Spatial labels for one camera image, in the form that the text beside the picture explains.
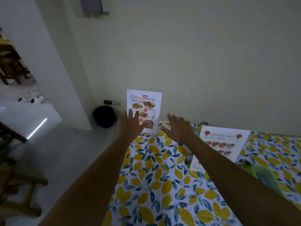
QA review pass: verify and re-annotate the person's right hand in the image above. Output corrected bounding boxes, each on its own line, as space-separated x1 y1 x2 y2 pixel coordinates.
160 113 196 144

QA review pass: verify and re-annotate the person's left hand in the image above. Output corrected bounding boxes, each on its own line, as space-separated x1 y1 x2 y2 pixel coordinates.
117 109 147 142

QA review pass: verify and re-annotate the person's left forearm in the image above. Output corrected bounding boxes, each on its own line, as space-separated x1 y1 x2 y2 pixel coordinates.
38 135 138 226

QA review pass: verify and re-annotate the person's right forearm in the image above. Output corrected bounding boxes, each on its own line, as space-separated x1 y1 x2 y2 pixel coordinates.
182 135 301 226

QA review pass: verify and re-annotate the black round bag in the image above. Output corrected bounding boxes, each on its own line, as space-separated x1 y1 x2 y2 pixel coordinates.
93 105 117 129

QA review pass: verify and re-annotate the white menu card with bowls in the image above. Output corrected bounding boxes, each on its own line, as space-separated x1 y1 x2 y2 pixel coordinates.
127 89 163 135

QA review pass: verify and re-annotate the white menu card with lanterns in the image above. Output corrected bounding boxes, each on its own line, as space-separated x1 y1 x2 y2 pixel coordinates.
189 126 251 172

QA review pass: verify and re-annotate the lemon print tablecloth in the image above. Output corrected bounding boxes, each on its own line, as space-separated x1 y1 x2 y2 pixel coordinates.
102 120 301 226

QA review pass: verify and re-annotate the green plastic container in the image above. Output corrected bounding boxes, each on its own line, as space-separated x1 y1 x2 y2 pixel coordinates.
243 164 284 197

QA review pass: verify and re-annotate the grey window blind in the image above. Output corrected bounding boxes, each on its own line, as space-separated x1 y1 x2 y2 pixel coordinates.
75 0 109 18

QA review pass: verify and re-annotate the wooden furniture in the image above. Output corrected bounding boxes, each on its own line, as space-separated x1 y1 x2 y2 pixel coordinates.
0 27 31 85

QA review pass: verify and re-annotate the wooden chair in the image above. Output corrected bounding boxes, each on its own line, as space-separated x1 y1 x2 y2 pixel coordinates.
0 122 49 226

